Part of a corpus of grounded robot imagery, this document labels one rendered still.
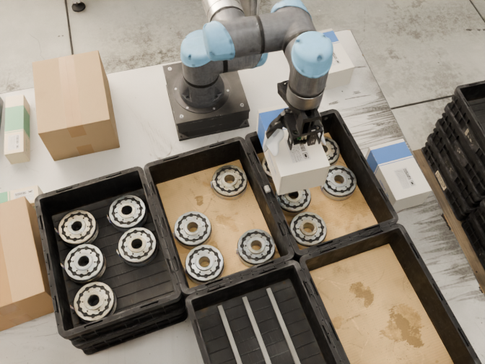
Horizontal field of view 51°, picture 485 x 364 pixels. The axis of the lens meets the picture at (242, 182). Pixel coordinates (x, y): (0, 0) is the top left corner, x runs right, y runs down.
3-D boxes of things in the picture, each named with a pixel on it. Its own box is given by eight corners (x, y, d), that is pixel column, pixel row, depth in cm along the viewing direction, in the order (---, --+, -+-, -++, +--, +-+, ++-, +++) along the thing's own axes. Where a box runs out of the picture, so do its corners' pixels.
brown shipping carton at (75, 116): (47, 92, 183) (32, 61, 169) (108, 81, 186) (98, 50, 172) (53, 161, 169) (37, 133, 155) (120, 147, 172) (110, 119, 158)
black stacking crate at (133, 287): (47, 216, 146) (34, 197, 137) (147, 185, 152) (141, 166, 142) (73, 349, 128) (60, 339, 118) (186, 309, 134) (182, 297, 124)
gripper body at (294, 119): (288, 152, 113) (294, 120, 103) (277, 122, 117) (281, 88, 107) (320, 145, 114) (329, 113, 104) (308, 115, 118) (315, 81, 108)
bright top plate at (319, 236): (284, 219, 142) (284, 217, 141) (317, 208, 144) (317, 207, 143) (298, 250, 137) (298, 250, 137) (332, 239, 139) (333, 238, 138)
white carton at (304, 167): (256, 131, 134) (257, 109, 126) (299, 121, 135) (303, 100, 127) (278, 195, 124) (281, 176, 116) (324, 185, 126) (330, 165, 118)
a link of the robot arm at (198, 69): (178, 60, 164) (175, 29, 152) (219, 53, 166) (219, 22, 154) (185, 89, 159) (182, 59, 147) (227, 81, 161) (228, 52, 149)
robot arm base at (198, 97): (179, 73, 174) (177, 53, 165) (223, 71, 175) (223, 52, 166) (179, 109, 167) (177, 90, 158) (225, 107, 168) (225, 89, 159)
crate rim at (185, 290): (143, 168, 144) (141, 164, 141) (242, 139, 149) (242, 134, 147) (184, 299, 125) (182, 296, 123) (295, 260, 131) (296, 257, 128)
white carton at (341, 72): (299, 53, 194) (302, 35, 186) (328, 45, 196) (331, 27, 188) (319, 92, 185) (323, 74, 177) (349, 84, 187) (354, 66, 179)
